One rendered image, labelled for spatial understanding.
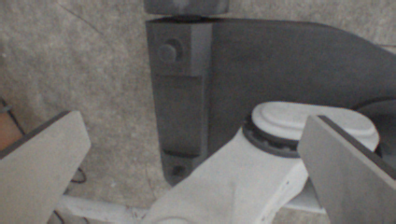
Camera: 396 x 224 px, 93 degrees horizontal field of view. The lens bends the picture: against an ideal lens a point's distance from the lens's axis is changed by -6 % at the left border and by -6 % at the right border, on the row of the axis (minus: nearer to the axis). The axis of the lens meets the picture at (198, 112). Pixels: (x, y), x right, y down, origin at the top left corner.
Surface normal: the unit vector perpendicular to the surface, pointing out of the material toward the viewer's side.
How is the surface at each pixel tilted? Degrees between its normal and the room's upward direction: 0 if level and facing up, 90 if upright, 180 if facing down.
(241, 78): 0
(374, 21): 0
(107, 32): 0
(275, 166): 90
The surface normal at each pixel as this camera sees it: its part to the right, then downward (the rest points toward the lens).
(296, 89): -0.22, 0.49
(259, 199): 0.00, -0.86
